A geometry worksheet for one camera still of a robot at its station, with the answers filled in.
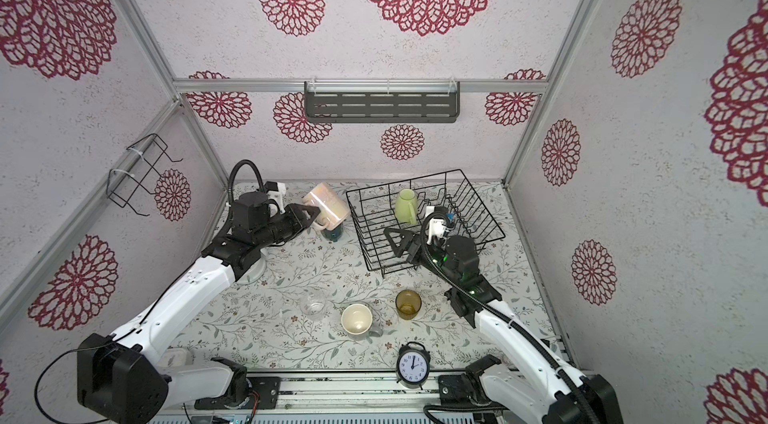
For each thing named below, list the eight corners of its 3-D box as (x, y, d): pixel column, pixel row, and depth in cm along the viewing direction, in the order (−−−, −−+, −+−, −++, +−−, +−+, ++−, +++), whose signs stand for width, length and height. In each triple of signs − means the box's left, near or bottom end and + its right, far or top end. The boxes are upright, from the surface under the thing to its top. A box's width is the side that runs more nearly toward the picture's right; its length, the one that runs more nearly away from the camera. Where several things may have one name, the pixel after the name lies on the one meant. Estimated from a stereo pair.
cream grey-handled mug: (357, 356, 81) (354, 345, 73) (341, 324, 87) (337, 311, 79) (381, 341, 84) (381, 329, 76) (364, 311, 89) (362, 297, 81)
